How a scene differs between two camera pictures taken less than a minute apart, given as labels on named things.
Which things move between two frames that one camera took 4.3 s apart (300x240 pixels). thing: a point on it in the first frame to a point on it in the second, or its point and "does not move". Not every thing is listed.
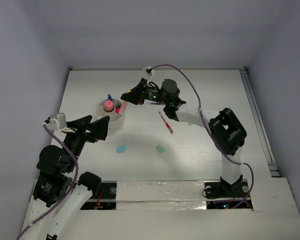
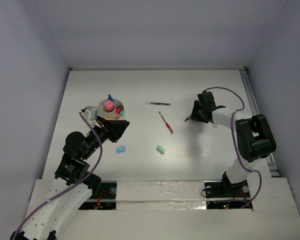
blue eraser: (121, 149) does not move
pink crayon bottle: (108, 105) does not move
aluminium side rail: (272, 166) does not move
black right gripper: (136, 93) to (195, 114)
